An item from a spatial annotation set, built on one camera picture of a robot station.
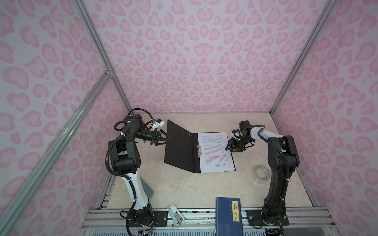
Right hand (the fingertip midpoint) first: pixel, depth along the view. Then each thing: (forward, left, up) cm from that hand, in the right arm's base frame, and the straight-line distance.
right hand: (230, 148), depth 96 cm
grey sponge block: (-28, +48, 0) cm, 55 cm away
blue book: (-40, +6, -1) cm, 40 cm away
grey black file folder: (0, +32, -2) cm, 32 cm away
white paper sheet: (-6, +10, -3) cm, 12 cm away
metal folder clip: (-1, +20, -1) cm, 20 cm away
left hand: (-4, +38, +15) cm, 41 cm away
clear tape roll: (-16, -17, -2) cm, 23 cm away
